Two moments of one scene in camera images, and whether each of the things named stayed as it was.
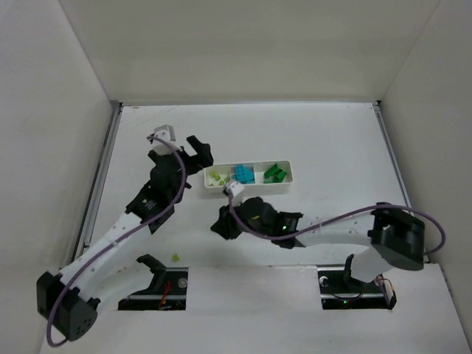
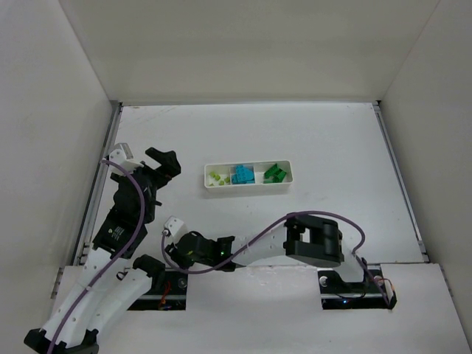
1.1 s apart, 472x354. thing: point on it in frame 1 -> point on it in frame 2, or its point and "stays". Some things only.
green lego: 274,175 stays
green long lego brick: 274,175 stays
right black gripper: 228,221 -> 174,251
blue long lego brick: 245,174 stays
